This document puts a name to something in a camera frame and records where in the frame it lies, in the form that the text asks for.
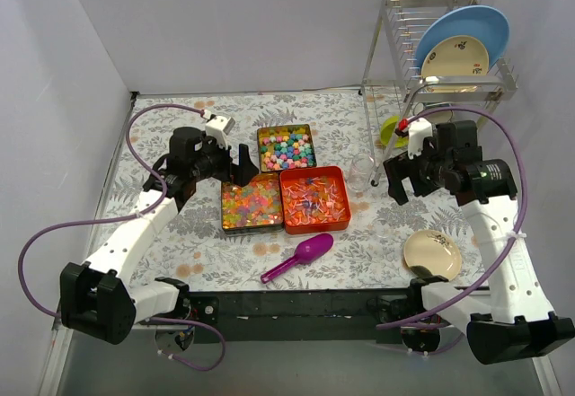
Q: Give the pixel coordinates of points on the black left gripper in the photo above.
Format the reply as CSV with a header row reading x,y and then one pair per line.
x,y
234,168

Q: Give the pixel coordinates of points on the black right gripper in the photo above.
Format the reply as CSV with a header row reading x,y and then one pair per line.
x,y
405,173

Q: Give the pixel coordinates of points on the tin of translucent star candies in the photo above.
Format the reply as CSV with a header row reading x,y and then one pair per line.
x,y
255,208

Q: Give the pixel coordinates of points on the purple plastic scoop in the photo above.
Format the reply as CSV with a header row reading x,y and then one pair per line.
x,y
305,253

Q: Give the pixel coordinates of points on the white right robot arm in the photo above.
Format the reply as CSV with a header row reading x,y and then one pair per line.
x,y
505,315

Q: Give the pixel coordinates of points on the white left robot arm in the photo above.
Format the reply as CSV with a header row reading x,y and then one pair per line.
x,y
94,296

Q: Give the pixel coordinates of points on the tin of opaque star candies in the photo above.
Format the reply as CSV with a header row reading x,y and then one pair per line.
x,y
286,147

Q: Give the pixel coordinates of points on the clear glass jar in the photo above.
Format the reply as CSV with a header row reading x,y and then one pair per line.
x,y
360,172

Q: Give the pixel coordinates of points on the green bowl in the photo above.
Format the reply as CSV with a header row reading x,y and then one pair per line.
x,y
387,133

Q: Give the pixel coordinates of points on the orange tray of lollipops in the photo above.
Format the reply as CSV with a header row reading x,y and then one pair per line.
x,y
314,200

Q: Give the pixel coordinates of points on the metal dish rack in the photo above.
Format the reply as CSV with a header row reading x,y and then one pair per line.
x,y
403,23

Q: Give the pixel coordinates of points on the small cream plate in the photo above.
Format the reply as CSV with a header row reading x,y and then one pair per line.
x,y
432,253

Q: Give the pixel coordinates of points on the floral table mat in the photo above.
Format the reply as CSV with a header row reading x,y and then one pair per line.
x,y
368,254

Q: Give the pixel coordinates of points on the cream patterned plate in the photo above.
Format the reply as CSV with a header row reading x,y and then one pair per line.
x,y
456,56

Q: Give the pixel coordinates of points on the blue plate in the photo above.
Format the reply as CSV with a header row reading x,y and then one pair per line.
x,y
485,23

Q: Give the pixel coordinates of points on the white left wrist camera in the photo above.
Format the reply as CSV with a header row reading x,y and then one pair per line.
x,y
218,127

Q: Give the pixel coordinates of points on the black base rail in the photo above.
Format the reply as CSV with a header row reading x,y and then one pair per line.
x,y
302,315

